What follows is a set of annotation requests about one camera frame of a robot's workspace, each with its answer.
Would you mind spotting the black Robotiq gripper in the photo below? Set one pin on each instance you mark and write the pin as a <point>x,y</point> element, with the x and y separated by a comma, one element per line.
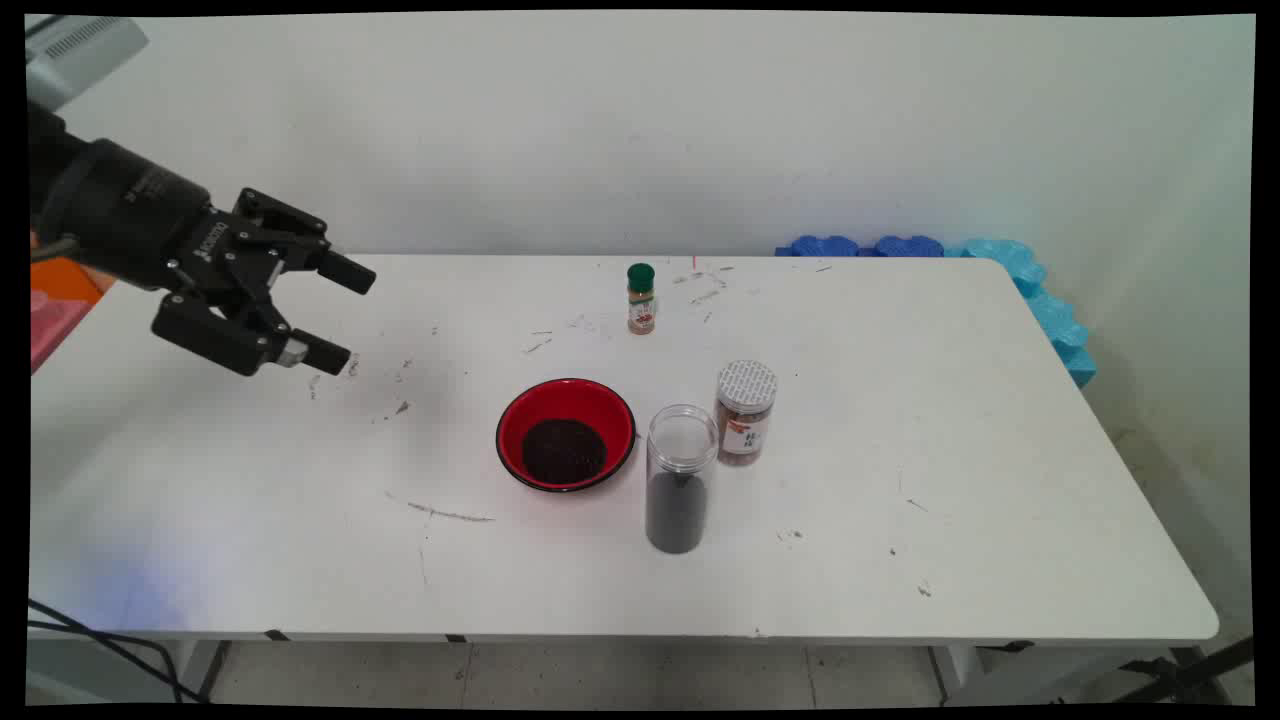
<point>130,215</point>

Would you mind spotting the clear jar with black seeds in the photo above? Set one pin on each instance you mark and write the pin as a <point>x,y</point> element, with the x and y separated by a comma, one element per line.
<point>680,500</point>

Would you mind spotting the pink box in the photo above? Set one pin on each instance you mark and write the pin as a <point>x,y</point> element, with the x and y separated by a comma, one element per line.
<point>50,330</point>

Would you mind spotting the red bowl with black rim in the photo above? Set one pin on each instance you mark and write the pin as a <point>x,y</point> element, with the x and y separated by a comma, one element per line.
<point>540,405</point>

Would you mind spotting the heap of black seeds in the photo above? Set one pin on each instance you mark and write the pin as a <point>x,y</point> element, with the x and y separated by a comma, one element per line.
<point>563,452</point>

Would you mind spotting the green cap spice bottle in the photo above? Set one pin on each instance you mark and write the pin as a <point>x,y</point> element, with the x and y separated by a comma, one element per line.
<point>641,300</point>

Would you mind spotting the white table leg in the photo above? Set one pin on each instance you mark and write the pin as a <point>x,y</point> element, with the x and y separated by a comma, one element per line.
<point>958,672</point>
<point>205,670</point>

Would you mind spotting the silver lid spice jar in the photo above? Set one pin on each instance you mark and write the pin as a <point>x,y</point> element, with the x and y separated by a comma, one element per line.
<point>745,410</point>

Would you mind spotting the dark blue foam mat piece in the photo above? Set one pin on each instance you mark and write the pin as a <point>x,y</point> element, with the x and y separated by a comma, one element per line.
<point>910,246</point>
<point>820,246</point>

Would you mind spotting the cyan foam mat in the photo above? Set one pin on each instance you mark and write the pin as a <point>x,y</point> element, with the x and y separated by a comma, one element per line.
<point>1040,295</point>

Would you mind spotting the black metal stand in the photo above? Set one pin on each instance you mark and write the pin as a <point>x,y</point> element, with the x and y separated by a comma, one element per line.
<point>1190,668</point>

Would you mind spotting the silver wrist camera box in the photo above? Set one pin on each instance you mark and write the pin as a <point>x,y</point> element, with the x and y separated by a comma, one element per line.
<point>80,60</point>

